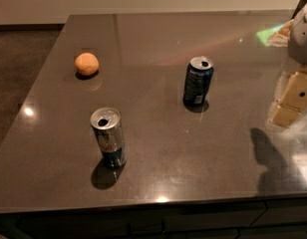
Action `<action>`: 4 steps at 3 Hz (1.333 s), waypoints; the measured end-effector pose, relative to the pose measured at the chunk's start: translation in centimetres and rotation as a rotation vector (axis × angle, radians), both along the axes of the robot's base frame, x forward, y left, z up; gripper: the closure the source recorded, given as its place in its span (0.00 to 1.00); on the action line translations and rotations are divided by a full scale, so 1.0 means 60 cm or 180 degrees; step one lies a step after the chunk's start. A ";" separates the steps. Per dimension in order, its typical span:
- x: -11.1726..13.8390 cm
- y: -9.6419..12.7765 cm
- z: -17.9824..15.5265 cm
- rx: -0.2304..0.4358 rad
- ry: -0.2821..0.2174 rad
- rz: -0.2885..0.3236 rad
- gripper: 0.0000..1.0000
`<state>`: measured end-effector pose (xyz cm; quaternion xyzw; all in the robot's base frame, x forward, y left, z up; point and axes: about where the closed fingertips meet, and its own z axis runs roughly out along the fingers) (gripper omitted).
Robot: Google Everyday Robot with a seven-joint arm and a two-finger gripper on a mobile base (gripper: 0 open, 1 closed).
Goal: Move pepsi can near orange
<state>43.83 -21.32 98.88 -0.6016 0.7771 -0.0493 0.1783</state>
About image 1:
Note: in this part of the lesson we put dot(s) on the orange fruit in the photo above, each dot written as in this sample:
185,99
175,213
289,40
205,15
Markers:
86,64

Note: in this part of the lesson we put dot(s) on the dark cabinet drawers under counter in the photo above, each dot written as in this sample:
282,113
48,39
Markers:
268,219

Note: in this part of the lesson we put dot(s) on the blue pepsi can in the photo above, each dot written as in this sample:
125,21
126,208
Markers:
197,81

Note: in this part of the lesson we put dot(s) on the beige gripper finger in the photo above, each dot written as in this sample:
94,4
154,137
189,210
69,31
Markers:
290,98
280,37

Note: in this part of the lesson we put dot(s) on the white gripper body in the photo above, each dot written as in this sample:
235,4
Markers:
303,39

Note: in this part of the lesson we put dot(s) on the silver red bull can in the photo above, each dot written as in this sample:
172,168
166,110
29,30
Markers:
107,125

